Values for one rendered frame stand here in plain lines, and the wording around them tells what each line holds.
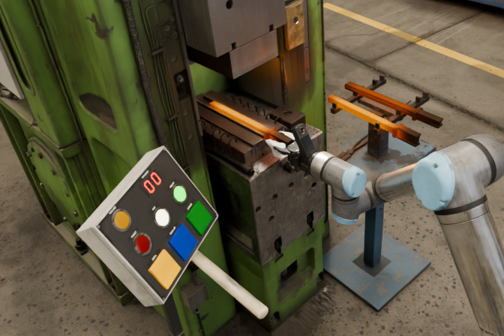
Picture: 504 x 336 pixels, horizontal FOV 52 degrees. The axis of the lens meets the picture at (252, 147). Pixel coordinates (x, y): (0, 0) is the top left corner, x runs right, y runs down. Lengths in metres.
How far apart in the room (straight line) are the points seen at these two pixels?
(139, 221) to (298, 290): 1.19
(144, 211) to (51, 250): 1.78
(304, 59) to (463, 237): 1.10
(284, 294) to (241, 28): 1.26
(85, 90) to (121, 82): 0.41
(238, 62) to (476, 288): 0.91
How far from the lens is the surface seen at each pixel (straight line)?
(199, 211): 1.52
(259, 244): 1.98
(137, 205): 1.39
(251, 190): 1.79
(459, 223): 1.20
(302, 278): 2.43
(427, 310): 2.56
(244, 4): 1.57
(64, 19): 1.85
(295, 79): 2.06
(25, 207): 3.52
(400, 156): 2.20
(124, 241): 1.34
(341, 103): 2.02
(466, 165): 1.19
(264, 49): 1.67
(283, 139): 1.76
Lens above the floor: 2.04
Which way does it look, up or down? 36 degrees down
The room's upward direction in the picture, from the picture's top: 7 degrees counter-clockwise
